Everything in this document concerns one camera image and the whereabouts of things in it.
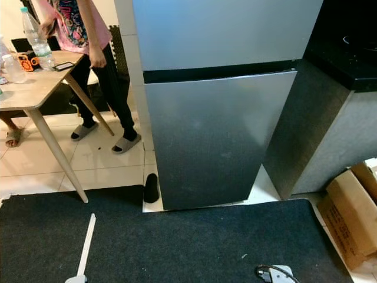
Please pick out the black smartphone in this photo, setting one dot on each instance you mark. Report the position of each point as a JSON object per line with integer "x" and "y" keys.
{"x": 63, "y": 66}

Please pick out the black slipper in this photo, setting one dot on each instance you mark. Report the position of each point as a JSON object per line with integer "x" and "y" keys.
{"x": 151, "y": 188}

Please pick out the white tape strip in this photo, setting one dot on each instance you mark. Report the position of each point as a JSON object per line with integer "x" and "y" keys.
{"x": 87, "y": 242}

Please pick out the black-topped grey kitchen counter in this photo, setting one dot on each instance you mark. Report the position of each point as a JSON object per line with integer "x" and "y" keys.
{"x": 341, "y": 135}

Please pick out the light wooden table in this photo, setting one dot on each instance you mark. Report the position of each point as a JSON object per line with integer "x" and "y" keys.
{"x": 35, "y": 88}

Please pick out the small clear plastic jar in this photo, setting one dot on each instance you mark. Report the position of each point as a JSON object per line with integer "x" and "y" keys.
{"x": 14, "y": 69}

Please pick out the silver freezer door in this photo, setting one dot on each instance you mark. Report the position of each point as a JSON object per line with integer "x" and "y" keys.
{"x": 224, "y": 29}

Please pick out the standing person pink shirt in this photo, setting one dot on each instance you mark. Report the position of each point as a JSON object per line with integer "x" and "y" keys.
{"x": 109, "y": 82}

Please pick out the dark grey floor mat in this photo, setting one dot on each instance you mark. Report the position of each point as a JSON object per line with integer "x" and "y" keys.
{"x": 188, "y": 247}

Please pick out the tall clear water bottle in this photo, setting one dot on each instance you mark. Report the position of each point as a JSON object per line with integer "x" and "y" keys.
{"x": 38, "y": 41}

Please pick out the orange black small gadget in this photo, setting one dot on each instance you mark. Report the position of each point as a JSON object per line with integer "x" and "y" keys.
{"x": 28, "y": 62}

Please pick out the seated person blue shirt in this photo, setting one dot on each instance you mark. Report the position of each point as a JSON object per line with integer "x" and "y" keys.
{"x": 14, "y": 137}

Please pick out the grey slipper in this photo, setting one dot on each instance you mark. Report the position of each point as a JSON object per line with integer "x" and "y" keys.
{"x": 125, "y": 144}
{"x": 82, "y": 131}

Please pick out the brown cardboard box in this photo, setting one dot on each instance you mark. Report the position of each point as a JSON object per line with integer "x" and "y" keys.
{"x": 350, "y": 218}

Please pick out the silver two-door fridge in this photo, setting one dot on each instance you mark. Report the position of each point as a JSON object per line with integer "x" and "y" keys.
{"x": 300, "y": 130}

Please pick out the black foam puzzle tile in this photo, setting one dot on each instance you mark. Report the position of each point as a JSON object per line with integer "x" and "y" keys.
{"x": 122, "y": 56}

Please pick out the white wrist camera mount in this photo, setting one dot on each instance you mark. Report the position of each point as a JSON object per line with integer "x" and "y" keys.
{"x": 281, "y": 275}
{"x": 76, "y": 279}

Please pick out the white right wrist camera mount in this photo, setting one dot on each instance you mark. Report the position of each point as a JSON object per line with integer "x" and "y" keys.
{"x": 281, "y": 275}

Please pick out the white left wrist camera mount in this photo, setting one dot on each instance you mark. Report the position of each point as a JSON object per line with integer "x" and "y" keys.
{"x": 76, "y": 279}

